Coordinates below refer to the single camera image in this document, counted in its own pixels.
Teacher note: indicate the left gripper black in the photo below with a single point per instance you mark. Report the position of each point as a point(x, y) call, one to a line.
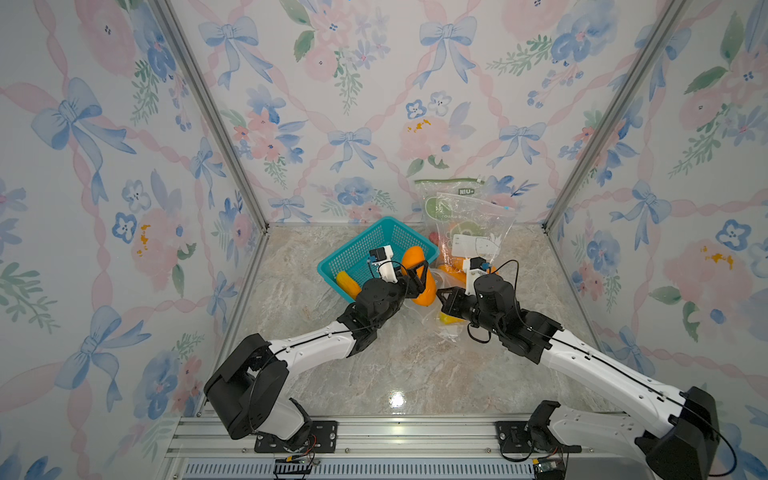
point(415, 287)

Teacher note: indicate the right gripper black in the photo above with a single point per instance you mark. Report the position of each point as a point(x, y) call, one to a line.
point(450, 305)

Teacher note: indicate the orange mango top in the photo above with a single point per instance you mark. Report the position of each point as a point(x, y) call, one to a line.
point(454, 269)

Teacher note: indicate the small yellow mango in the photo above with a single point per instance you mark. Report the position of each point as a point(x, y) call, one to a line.
point(348, 285)

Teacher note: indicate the clear plastic bag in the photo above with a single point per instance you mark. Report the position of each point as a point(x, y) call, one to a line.
point(430, 316)
point(478, 230)

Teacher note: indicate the clear zip-top bag green print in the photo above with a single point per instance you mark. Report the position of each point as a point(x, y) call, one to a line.
point(438, 198)

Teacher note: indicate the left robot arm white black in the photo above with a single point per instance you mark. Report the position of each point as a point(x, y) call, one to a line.
point(246, 389)

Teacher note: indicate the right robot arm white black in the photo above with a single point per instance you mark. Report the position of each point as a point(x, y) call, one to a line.
point(674, 432)

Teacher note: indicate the teal plastic mesh basket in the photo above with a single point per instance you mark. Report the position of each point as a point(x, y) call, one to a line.
point(352, 257)

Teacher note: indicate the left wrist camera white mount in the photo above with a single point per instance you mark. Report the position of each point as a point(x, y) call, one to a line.
point(381, 264)

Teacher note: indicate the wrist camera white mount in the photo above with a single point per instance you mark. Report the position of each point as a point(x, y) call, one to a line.
point(474, 268)
point(381, 264)

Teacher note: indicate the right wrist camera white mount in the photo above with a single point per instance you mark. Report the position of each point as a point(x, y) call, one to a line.
point(474, 268)

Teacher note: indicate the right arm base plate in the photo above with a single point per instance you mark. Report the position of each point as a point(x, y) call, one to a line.
point(518, 437)

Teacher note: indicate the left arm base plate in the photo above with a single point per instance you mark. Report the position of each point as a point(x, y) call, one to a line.
point(317, 437)

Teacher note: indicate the aluminium front rail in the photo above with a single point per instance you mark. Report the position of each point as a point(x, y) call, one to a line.
point(460, 446)

